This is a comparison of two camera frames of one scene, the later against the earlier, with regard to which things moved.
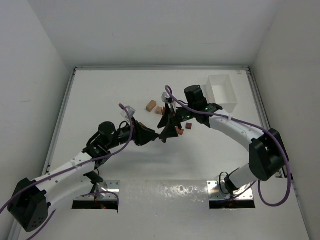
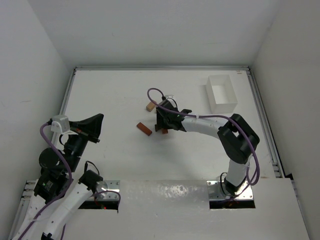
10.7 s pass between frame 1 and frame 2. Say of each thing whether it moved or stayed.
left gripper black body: moved
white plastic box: stayed
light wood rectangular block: stayed
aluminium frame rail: stayed
